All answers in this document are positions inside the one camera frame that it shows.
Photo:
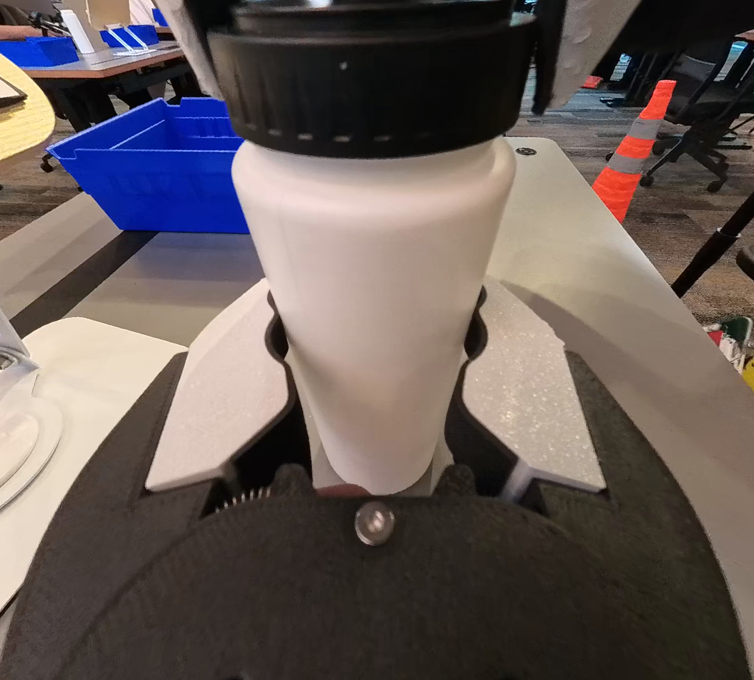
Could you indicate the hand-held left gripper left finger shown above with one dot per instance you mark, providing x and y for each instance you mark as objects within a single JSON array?
[{"x": 224, "y": 403}]

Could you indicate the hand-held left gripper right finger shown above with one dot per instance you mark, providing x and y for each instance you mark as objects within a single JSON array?
[{"x": 530, "y": 403}]

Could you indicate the blue plastic bin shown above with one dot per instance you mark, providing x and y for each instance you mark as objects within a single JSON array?
[{"x": 153, "y": 185}]

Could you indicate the black bottle lid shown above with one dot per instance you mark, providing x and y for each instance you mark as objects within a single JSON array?
[{"x": 371, "y": 79}]

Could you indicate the small blue bin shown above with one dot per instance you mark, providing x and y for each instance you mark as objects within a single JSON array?
[
  {"x": 141, "y": 35},
  {"x": 35, "y": 52}
]

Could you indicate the small acrylic holder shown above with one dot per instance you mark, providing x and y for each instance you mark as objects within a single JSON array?
[{"x": 126, "y": 40}]

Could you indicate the brown edged table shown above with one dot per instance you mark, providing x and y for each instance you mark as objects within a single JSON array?
[{"x": 118, "y": 64}]

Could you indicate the white stand base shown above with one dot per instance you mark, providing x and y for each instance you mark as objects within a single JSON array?
[{"x": 106, "y": 373}]

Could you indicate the black office chair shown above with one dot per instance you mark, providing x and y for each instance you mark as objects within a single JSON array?
[{"x": 701, "y": 102}]

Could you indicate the black tape strip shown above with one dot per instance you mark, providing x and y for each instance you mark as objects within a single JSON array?
[{"x": 76, "y": 285}]

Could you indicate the orange traffic cone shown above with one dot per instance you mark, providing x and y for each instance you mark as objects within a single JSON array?
[{"x": 633, "y": 161}]

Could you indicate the red green white packet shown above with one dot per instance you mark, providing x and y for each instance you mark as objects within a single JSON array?
[{"x": 730, "y": 338}]

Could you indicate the black stand pole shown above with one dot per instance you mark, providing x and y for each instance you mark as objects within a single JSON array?
[{"x": 713, "y": 250}]

